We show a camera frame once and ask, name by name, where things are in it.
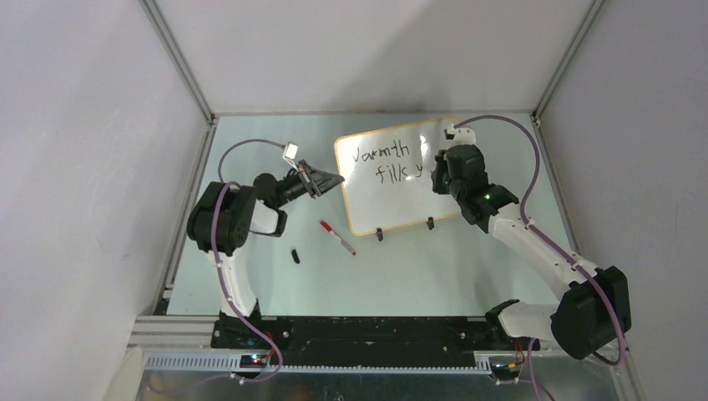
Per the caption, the red capped marker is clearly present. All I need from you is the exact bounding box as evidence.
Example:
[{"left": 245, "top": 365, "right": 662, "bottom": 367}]
[{"left": 319, "top": 220, "right": 357, "bottom": 256}]

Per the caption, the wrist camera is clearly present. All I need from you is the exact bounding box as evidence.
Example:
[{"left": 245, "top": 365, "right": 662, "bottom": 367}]
[
  {"left": 282, "top": 141, "right": 299, "bottom": 169},
  {"left": 443, "top": 124, "right": 477, "bottom": 149}
]

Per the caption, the aluminium frame rail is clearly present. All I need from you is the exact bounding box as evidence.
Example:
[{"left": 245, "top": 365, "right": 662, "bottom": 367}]
[{"left": 138, "top": 0, "right": 215, "bottom": 124}]

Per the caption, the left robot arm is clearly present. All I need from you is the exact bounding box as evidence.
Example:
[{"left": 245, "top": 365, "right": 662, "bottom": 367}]
[{"left": 186, "top": 160, "right": 345, "bottom": 348}]

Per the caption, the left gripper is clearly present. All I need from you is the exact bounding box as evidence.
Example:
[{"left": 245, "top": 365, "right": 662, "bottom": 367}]
[{"left": 274, "top": 160, "right": 344, "bottom": 208}]

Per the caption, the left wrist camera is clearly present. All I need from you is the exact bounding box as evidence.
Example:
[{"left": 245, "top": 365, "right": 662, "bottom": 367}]
[{"left": 282, "top": 141, "right": 299, "bottom": 169}]

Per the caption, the yellow framed whiteboard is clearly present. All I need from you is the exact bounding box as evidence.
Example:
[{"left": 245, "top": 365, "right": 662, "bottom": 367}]
[{"left": 334, "top": 115, "right": 460, "bottom": 236}]

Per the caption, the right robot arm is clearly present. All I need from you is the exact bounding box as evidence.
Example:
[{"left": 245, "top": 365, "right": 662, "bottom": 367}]
[{"left": 431, "top": 145, "right": 632, "bottom": 360}]

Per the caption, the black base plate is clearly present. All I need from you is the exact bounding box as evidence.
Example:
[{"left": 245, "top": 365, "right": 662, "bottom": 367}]
[{"left": 210, "top": 314, "right": 529, "bottom": 368}]

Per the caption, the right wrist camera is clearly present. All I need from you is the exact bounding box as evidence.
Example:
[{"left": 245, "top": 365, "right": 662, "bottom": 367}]
[{"left": 443, "top": 124, "right": 477, "bottom": 149}]

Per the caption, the black marker cap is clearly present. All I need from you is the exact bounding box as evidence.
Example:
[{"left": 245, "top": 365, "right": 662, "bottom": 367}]
[{"left": 291, "top": 249, "right": 301, "bottom": 264}]

